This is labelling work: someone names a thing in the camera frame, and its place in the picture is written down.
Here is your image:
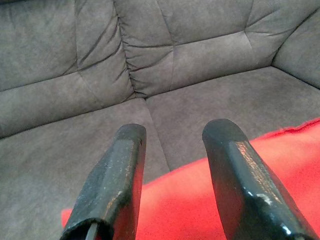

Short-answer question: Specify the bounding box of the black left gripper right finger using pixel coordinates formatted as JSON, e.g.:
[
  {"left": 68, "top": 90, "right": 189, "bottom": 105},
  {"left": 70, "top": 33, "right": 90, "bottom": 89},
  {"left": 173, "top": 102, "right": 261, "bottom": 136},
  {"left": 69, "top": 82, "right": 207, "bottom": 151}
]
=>
[{"left": 201, "top": 118, "right": 320, "bottom": 240}]

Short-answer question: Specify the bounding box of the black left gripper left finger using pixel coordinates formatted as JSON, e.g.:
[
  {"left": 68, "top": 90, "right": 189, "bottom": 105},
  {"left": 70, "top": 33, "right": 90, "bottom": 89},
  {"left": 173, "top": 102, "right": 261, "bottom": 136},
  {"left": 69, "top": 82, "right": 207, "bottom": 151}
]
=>
[{"left": 59, "top": 123, "right": 147, "bottom": 240}]

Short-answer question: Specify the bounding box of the red square pillow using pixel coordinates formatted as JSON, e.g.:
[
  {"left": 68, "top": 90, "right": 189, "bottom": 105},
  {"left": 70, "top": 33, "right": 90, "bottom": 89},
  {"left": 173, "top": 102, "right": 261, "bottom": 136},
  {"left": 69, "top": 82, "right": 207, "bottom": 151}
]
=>
[{"left": 61, "top": 117, "right": 320, "bottom": 240}]

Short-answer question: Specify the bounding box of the dark grey two-seat sofa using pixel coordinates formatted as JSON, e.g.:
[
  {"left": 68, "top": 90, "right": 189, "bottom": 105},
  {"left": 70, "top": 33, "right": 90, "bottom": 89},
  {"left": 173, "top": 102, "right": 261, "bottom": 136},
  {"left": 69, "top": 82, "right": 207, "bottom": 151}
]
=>
[{"left": 0, "top": 0, "right": 320, "bottom": 240}]

